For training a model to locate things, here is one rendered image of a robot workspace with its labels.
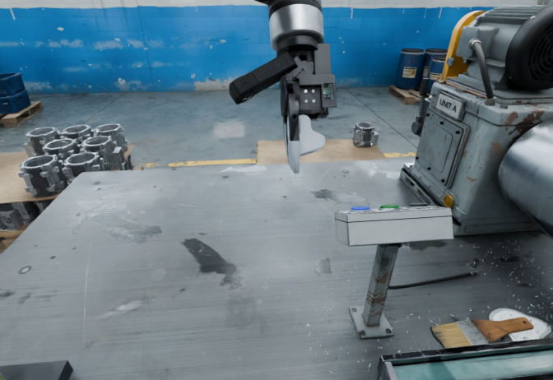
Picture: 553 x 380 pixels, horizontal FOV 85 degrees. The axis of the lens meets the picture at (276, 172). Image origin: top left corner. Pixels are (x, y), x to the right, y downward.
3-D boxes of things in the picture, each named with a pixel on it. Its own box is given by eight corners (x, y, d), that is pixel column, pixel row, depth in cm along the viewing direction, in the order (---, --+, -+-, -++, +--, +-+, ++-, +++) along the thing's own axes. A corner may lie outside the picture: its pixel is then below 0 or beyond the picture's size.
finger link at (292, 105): (300, 139, 45) (297, 81, 46) (290, 139, 45) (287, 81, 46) (296, 144, 50) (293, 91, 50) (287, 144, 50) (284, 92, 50)
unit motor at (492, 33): (465, 135, 111) (507, 4, 90) (542, 180, 82) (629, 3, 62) (397, 137, 109) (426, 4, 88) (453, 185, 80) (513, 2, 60)
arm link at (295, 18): (271, 3, 46) (267, 36, 56) (272, 34, 46) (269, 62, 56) (328, 3, 47) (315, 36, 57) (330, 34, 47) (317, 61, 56)
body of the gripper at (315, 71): (337, 110, 47) (332, 34, 48) (282, 112, 46) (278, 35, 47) (325, 122, 54) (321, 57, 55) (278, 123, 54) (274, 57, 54)
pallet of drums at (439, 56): (454, 91, 546) (467, 48, 510) (480, 104, 476) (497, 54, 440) (388, 91, 546) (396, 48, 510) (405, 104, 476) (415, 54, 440)
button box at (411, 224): (429, 234, 54) (426, 204, 54) (455, 239, 47) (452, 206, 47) (335, 239, 53) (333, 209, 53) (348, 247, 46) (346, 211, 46)
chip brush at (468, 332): (518, 312, 63) (519, 310, 63) (540, 335, 59) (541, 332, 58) (428, 328, 60) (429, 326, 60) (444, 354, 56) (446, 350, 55)
